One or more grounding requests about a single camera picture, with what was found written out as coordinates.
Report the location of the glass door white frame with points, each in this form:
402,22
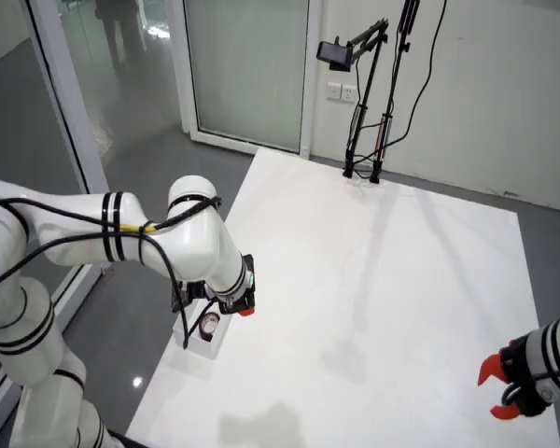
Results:
247,70

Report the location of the glass partition grey frame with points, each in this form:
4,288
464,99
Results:
51,70

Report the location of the person in dark clothes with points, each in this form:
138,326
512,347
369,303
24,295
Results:
119,32

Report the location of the black camera on boom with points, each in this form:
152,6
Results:
333,52

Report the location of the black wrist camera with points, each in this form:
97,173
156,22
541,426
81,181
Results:
193,296

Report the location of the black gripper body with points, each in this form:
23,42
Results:
249,280
525,378

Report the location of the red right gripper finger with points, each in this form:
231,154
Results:
491,368

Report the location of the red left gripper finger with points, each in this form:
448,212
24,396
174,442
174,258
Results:
246,312
506,411

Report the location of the black boom stand with camera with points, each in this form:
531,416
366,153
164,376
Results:
361,105

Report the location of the black tape roll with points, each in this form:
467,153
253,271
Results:
210,326

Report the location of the white cardboard bin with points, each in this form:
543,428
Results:
200,349

